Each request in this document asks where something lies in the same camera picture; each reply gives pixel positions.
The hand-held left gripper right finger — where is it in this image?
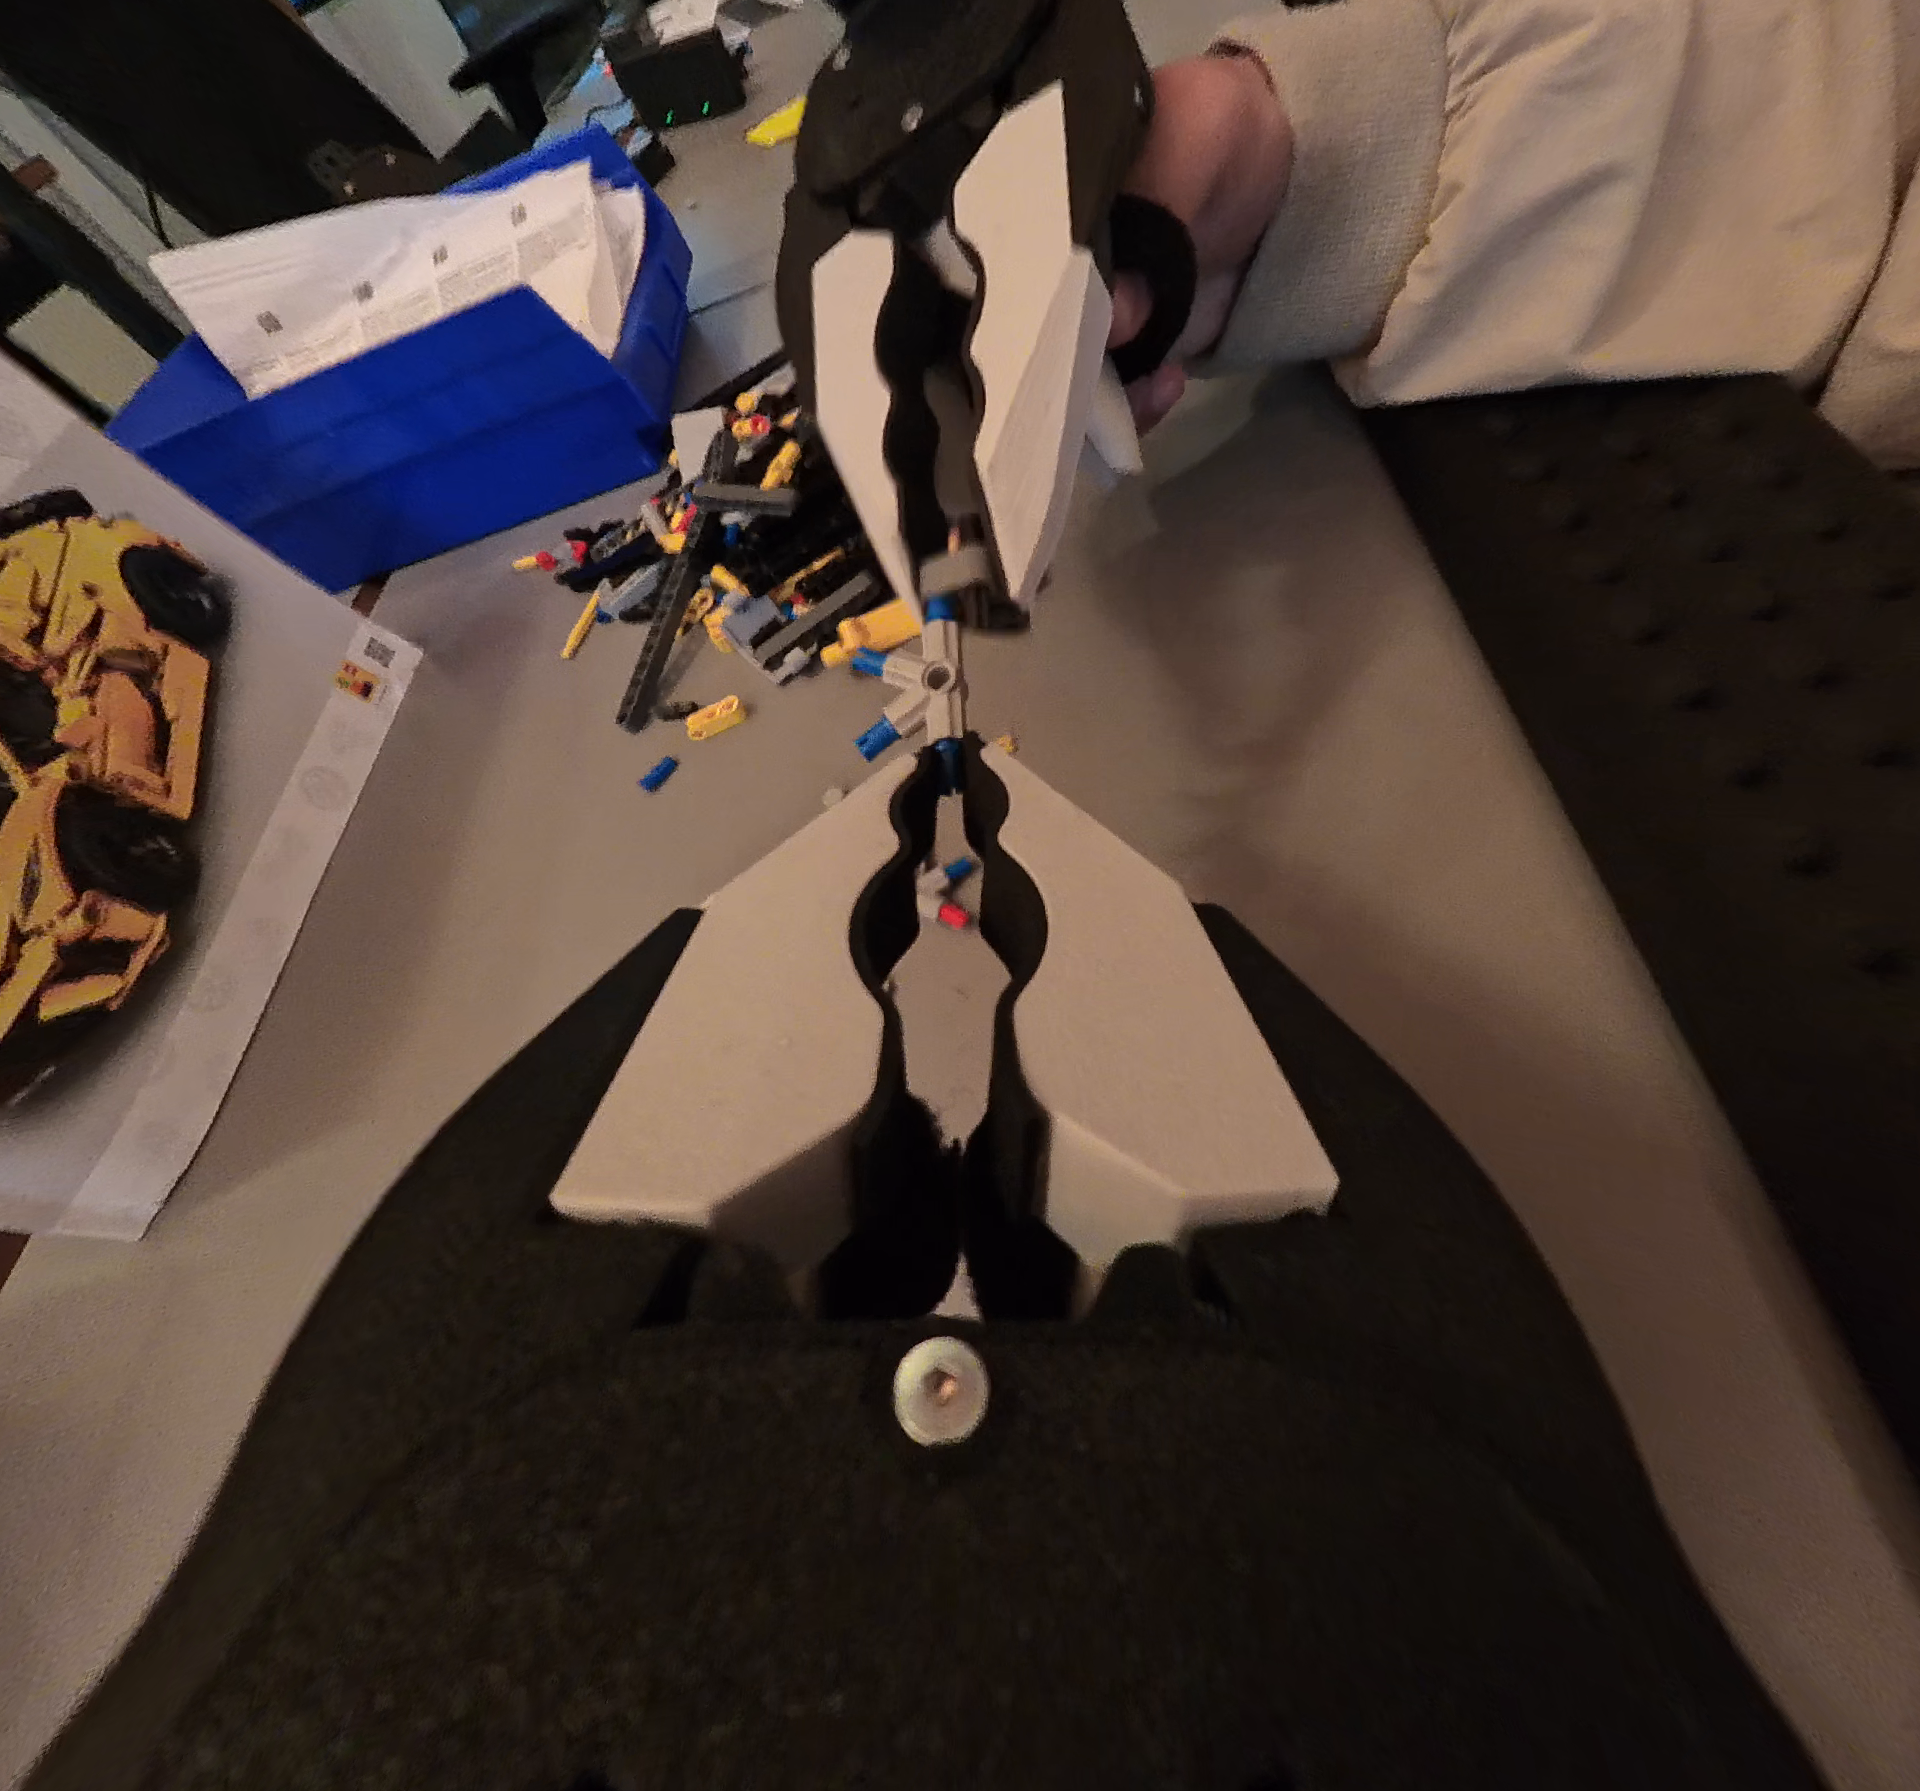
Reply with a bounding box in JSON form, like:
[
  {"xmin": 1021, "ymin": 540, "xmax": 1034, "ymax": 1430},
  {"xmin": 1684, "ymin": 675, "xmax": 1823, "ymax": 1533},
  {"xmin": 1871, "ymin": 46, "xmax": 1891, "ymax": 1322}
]
[{"xmin": 967, "ymin": 739, "xmax": 1340, "ymax": 1319}]

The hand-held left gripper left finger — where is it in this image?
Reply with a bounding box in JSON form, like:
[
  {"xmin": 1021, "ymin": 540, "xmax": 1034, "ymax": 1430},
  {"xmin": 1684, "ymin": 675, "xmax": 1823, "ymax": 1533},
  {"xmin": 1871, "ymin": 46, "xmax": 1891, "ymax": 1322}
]
[{"xmin": 550, "ymin": 752, "xmax": 961, "ymax": 1319}]

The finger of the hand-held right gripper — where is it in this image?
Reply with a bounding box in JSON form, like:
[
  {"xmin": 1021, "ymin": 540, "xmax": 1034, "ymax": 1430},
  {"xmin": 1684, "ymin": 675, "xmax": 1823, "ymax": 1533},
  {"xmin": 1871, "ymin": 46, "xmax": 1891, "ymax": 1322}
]
[
  {"xmin": 810, "ymin": 227, "xmax": 964, "ymax": 597},
  {"xmin": 952, "ymin": 79, "xmax": 1116, "ymax": 610}
]

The person's right forearm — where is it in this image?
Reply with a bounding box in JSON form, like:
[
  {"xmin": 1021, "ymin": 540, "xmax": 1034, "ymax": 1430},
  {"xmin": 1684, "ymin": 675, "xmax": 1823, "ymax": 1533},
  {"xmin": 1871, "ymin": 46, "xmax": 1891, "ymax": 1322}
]
[{"xmin": 1186, "ymin": 0, "xmax": 1920, "ymax": 473}]

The grey desk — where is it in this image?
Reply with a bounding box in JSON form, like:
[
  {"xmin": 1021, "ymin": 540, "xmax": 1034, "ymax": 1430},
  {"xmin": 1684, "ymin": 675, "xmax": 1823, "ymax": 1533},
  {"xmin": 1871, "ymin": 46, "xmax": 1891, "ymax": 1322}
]
[{"xmin": 0, "ymin": 0, "xmax": 1920, "ymax": 1761}]

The person's right hand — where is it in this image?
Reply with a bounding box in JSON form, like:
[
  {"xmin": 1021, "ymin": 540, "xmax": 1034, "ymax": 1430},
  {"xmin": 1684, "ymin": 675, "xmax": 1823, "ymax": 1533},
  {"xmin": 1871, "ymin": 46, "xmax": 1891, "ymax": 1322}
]
[{"xmin": 1117, "ymin": 48, "xmax": 1295, "ymax": 436}]

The pile of toy bricks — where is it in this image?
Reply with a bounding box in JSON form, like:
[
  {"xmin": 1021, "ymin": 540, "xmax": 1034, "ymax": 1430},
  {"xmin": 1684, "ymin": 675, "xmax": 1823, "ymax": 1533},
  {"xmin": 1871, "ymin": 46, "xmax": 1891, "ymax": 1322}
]
[{"xmin": 514, "ymin": 382, "xmax": 923, "ymax": 734}]

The small black box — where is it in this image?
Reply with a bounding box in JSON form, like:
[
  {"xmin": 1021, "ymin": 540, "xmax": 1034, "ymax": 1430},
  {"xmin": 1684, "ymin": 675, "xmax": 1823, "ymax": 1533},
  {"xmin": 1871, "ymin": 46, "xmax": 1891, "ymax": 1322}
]
[{"xmin": 605, "ymin": 21, "xmax": 749, "ymax": 131}]

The long dark grey beam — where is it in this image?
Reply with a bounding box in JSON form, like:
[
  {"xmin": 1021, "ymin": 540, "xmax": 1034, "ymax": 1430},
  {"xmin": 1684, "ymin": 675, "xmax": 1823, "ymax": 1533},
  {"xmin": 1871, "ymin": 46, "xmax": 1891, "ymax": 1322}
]
[{"xmin": 619, "ymin": 531, "xmax": 721, "ymax": 732}]

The blue storage bin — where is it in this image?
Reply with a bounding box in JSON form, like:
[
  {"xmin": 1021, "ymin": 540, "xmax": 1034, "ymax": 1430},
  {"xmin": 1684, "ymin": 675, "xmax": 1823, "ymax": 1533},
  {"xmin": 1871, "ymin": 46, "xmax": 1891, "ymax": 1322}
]
[{"xmin": 107, "ymin": 124, "xmax": 694, "ymax": 591}]

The blue bin with papers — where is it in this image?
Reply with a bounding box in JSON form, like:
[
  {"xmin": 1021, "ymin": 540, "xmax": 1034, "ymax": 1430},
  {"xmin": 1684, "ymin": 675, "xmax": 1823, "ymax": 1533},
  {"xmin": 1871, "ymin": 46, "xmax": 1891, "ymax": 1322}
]
[{"xmin": 151, "ymin": 162, "xmax": 650, "ymax": 398}]

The white instruction booklet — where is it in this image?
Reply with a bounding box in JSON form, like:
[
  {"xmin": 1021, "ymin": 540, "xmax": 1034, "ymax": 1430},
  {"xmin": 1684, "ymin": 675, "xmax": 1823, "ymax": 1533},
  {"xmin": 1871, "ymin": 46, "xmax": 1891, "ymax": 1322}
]
[{"xmin": 0, "ymin": 350, "xmax": 424, "ymax": 1240}]

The black perforated pad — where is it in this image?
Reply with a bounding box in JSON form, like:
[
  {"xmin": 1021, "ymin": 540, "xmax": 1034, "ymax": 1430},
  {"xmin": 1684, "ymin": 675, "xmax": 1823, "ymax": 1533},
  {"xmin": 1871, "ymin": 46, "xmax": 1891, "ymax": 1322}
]
[{"xmin": 1357, "ymin": 366, "xmax": 1920, "ymax": 1486}]

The black upright panel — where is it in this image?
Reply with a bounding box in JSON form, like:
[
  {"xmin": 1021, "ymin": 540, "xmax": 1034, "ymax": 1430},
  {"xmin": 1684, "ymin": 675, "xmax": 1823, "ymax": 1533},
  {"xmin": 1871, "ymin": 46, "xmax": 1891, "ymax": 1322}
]
[{"xmin": 0, "ymin": 0, "xmax": 438, "ymax": 232}]

